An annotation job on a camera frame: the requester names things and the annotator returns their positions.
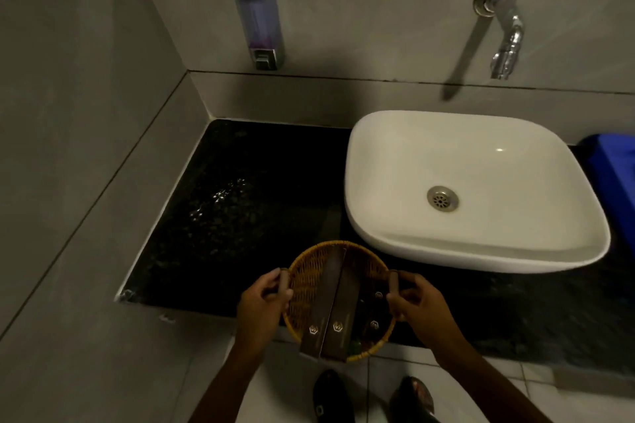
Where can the person's left hand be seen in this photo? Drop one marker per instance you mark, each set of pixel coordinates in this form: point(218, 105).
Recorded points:
point(258, 313)

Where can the person's right hand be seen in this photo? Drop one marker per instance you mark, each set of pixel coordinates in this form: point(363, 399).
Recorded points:
point(429, 313)

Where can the person's left thumb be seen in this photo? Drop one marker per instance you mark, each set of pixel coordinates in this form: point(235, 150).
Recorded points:
point(283, 297)

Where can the person's right thumb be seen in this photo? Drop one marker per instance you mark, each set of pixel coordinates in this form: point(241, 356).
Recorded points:
point(397, 306)

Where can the round wicker basket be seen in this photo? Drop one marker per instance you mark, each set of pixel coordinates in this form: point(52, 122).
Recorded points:
point(303, 284)

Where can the person's left forearm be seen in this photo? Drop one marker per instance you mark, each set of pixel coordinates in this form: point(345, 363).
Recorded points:
point(225, 388)

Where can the person's right forearm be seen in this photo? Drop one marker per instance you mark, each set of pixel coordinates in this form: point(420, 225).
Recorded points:
point(491, 383)

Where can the long brown box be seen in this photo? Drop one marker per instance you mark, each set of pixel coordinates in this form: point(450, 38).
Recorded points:
point(343, 313)
point(320, 303)

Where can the person's right black shoe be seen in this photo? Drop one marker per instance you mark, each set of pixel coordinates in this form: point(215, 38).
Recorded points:
point(412, 403)

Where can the person's black shoe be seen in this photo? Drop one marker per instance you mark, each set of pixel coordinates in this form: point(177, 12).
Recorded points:
point(332, 398)
point(412, 403)

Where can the person's left black shoe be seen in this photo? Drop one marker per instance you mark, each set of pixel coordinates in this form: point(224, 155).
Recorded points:
point(332, 398)

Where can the metal sink drain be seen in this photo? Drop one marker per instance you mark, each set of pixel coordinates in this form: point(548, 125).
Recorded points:
point(442, 198)

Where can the white ceramic sink basin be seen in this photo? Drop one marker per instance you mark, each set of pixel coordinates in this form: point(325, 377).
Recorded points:
point(397, 165)

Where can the blue plastic container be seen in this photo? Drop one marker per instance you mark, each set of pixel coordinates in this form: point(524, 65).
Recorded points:
point(612, 175)

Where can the chrome wall soap dispenser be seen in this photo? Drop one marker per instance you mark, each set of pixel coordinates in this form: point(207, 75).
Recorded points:
point(258, 16)

